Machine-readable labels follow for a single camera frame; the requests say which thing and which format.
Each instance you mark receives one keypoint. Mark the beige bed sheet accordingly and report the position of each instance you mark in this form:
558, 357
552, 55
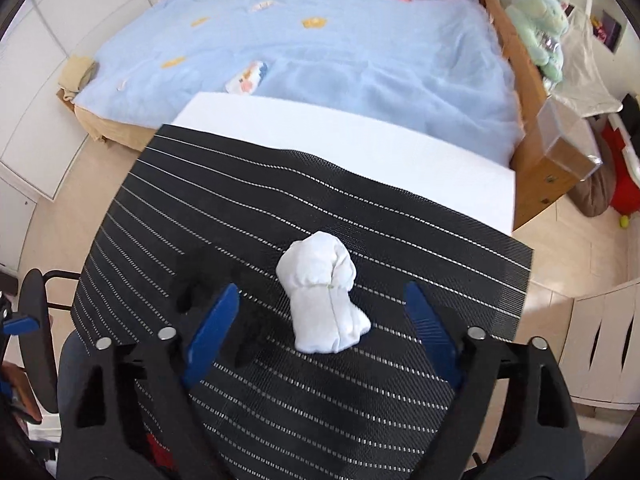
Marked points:
115, 130

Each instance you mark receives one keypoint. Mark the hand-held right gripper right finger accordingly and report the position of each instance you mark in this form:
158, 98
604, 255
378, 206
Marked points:
431, 332

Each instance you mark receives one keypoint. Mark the white wardrobe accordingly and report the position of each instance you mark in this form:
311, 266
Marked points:
60, 35

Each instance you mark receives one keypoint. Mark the bed with blue cover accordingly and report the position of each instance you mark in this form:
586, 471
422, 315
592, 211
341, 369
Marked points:
325, 60

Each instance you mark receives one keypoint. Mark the black chair armrest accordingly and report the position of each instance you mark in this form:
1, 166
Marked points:
40, 340

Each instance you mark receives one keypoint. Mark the black striped mat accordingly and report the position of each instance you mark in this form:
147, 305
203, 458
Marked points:
350, 210

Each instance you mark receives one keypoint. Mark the wooden bed frame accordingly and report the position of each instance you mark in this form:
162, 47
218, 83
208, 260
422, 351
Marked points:
522, 85

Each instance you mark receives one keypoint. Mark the clear plastic box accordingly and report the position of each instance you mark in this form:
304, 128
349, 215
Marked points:
565, 127

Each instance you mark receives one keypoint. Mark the white drawer cabinet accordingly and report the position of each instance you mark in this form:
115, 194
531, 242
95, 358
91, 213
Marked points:
610, 350

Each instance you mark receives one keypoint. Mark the white tote bag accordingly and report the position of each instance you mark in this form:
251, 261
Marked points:
585, 75

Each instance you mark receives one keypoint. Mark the brown cushion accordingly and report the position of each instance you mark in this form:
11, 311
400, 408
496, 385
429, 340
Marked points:
597, 185

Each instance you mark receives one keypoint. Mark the small printed cloth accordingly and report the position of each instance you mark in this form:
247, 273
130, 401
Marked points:
246, 77

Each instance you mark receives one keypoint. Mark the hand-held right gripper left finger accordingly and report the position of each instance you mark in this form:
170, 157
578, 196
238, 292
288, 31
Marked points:
212, 332

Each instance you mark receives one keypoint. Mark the white sock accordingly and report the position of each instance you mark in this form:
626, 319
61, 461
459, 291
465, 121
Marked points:
320, 285

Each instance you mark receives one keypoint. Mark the teal unicorn plush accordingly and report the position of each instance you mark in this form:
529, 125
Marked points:
535, 15

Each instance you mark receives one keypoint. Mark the red cooler box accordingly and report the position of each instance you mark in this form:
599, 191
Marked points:
625, 180

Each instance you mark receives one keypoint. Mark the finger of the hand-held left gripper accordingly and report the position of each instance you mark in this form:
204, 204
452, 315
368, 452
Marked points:
20, 325

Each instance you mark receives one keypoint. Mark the white wall shelf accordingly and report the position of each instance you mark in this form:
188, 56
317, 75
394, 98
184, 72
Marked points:
614, 5

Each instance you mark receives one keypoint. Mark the black bag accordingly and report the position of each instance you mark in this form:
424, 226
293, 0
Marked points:
631, 112

